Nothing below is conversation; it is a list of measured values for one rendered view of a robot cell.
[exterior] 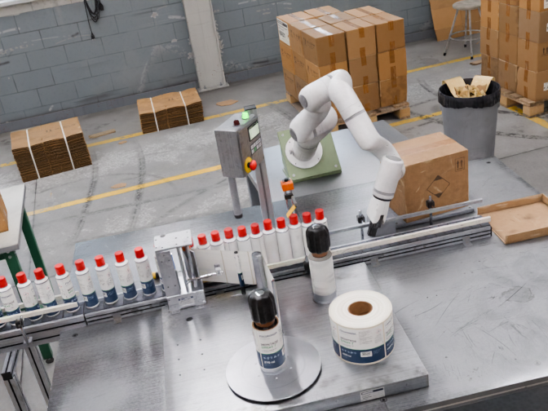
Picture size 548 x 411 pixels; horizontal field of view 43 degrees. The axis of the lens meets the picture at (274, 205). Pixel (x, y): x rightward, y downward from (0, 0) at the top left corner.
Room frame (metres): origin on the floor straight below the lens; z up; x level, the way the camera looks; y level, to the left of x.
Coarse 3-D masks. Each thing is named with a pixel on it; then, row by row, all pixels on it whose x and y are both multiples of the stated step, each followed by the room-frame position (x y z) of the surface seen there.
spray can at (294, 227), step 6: (294, 216) 2.33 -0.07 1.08; (294, 222) 2.33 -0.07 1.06; (294, 228) 2.32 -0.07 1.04; (300, 228) 2.33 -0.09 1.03; (294, 234) 2.32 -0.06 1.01; (300, 234) 2.32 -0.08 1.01; (294, 240) 2.32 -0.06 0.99; (300, 240) 2.32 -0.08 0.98; (294, 246) 2.32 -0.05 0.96; (300, 246) 2.32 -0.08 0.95; (294, 252) 2.32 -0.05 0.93; (300, 252) 2.32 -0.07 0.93; (294, 258) 2.32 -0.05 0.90
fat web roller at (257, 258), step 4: (256, 252) 2.14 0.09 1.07; (260, 252) 2.13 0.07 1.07; (252, 256) 2.12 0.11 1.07; (256, 256) 2.11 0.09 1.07; (260, 256) 2.12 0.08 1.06; (252, 260) 2.12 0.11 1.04; (256, 260) 2.11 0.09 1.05; (260, 260) 2.11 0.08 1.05; (256, 264) 2.11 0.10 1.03; (260, 264) 2.11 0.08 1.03; (256, 268) 2.11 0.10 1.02; (260, 268) 2.11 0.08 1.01; (256, 272) 2.11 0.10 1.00; (260, 272) 2.11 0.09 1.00; (264, 272) 2.12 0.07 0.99; (256, 276) 2.12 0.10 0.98; (260, 276) 2.11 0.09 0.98; (264, 276) 2.12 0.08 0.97; (256, 280) 2.12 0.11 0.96; (260, 280) 2.11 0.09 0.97; (264, 280) 2.12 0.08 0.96; (260, 284) 2.11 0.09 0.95; (264, 284) 2.11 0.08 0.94
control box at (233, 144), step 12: (228, 120) 2.43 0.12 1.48; (240, 120) 2.42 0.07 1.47; (252, 120) 2.41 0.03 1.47; (216, 132) 2.35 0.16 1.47; (228, 132) 2.33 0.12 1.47; (240, 132) 2.32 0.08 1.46; (228, 144) 2.33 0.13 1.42; (240, 144) 2.31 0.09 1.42; (228, 156) 2.34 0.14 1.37; (240, 156) 2.31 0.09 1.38; (252, 156) 2.37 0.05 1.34; (228, 168) 2.34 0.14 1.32; (240, 168) 2.32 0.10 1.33
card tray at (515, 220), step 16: (480, 208) 2.55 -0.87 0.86; (496, 208) 2.55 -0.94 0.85; (512, 208) 2.55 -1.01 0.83; (528, 208) 2.53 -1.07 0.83; (544, 208) 2.51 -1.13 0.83; (496, 224) 2.44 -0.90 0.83; (512, 224) 2.42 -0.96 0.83; (528, 224) 2.40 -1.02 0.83; (544, 224) 2.38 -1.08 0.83; (512, 240) 2.29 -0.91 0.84
